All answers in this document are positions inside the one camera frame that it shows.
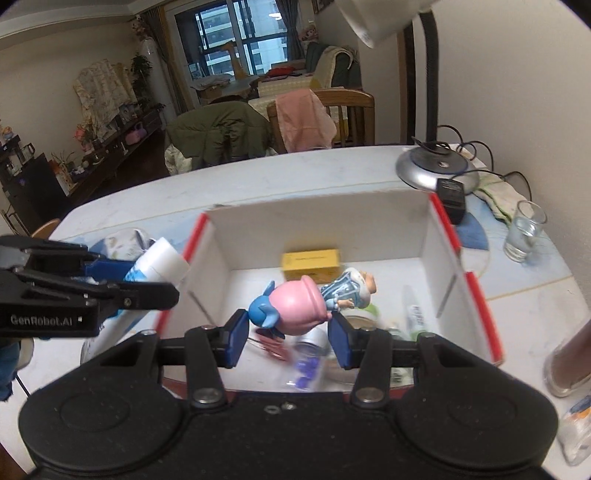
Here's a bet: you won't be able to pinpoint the white blue cream tube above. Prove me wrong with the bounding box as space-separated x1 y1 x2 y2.
80 229 189 363

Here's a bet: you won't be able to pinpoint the green white glue stick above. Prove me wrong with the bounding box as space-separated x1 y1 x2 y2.
403 285 427 341

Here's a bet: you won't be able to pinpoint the wooden chair with pink cloth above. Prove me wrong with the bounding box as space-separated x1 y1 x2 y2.
266 88 376 153

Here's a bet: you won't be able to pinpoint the silver desk lamp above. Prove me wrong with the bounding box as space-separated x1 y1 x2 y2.
337 1 479 194

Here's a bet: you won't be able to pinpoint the pink cloth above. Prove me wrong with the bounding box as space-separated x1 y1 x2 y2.
276 89 337 153

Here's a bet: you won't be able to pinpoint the yellow small box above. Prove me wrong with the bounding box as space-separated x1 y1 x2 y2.
280 249 342 284

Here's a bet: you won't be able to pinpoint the dark tv cabinet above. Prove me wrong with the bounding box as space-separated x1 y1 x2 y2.
1 105 168 234

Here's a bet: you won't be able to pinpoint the sofa with blankets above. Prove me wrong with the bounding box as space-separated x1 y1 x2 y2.
257 42 363 100

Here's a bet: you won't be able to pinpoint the pink blue toy figurine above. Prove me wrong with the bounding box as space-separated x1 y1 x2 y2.
247 267 377 339

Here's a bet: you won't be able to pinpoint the green white cloth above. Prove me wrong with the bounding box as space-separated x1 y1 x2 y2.
474 172 526 225

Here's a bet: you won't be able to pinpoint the wooden chair left edge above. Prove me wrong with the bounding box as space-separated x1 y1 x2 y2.
31 219 60 240

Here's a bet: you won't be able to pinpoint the pink binder clip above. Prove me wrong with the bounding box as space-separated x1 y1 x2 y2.
249 328 291 363

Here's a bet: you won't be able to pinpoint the olive green jacket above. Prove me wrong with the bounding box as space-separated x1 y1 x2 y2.
164 101 273 176

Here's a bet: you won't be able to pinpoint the red cardboard box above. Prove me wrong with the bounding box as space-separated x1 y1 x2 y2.
156 191 504 364

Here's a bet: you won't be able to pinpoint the white round sunglasses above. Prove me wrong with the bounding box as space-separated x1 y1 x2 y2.
89 228 155 261

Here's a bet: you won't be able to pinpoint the black power adapter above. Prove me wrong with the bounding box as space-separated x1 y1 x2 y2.
436 178 467 225

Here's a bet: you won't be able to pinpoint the small clear glass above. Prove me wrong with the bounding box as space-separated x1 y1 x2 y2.
503 200 547 263

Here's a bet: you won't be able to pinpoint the blue gloved hand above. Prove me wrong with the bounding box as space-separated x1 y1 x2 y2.
0 342 20 402

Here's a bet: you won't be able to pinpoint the brown spice bottle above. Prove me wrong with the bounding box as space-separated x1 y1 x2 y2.
543 320 591 398

